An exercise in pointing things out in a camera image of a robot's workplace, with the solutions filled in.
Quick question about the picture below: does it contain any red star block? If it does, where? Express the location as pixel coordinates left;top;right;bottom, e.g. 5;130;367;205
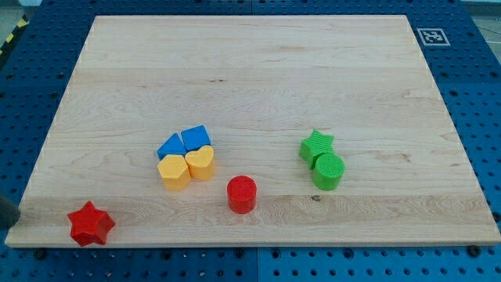
67;201;115;247

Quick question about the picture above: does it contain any green star block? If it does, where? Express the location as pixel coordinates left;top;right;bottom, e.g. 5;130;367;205
299;129;334;170

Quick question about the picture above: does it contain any wooden board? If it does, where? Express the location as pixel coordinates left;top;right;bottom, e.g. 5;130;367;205
5;16;500;248

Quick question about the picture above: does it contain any red cylinder block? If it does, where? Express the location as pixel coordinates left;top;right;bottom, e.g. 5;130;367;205
226;175;257;214

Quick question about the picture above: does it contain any yellow heart block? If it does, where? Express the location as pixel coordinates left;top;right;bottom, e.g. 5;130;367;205
185;145;214;180

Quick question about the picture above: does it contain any blue square block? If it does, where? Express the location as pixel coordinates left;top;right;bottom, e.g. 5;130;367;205
181;125;211;151

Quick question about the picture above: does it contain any blue triangle block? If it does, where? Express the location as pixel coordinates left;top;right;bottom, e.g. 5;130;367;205
157;133;187;161

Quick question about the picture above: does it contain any yellow hexagon block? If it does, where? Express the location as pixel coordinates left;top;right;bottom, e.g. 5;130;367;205
157;154;191;191

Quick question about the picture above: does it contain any green cylinder block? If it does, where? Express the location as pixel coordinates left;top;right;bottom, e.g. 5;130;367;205
312;153;345;191

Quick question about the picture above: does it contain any white fiducial marker tag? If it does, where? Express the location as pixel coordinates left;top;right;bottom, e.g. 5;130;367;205
416;27;450;46

